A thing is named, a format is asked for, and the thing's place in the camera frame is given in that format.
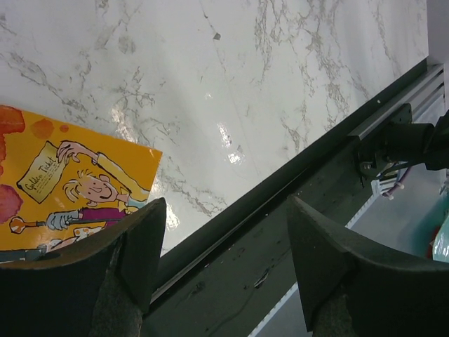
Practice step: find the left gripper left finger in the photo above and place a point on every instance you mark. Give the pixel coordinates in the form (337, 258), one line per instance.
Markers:
(99, 286)

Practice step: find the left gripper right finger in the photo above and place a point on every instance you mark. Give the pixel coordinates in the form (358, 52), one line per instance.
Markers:
(350, 285)

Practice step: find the purple orange Roald Dahl book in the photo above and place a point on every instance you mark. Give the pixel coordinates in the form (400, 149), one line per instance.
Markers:
(61, 183)

